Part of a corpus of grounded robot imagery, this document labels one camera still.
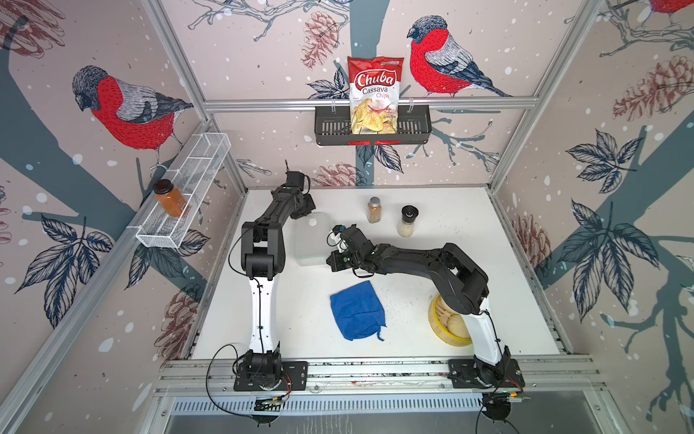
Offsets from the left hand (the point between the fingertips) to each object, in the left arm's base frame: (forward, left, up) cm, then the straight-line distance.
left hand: (314, 203), depth 108 cm
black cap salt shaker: (-11, -37, -1) cm, 38 cm away
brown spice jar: (-5, -24, +1) cm, 25 cm away
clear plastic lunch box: (-18, -1, +1) cm, 18 cm away
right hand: (-26, -6, -1) cm, 26 cm away
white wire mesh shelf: (-10, +35, +24) cm, 44 cm away
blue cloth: (-42, -18, -6) cm, 46 cm away
